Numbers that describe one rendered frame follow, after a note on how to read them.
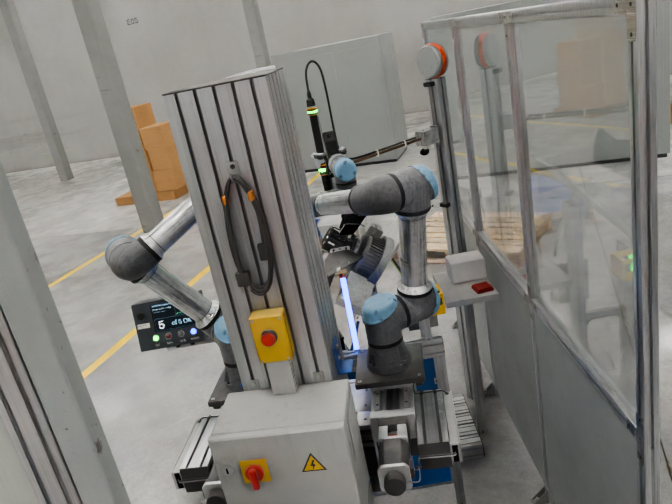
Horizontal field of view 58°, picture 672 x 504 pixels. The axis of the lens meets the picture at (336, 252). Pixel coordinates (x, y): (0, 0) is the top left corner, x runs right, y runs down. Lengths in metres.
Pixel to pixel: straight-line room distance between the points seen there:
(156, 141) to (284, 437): 9.34
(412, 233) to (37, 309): 1.23
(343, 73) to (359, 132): 0.94
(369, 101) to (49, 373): 9.04
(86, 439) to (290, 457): 0.68
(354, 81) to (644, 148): 8.50
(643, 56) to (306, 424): 1.09
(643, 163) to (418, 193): 0.63
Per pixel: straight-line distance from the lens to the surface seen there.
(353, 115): 9.86
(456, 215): 3.13
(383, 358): 1.97
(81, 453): 0.99
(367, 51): 9.69
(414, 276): 1.93
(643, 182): 1.46
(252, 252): 1.52
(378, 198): 1.73
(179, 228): 1.89
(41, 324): 0.90
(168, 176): 10.69
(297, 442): 1.51
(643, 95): 1.42
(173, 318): 2.45
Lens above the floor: 2.08
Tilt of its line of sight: 19 degrees down
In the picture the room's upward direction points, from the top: 11 degrees counter-clockwise
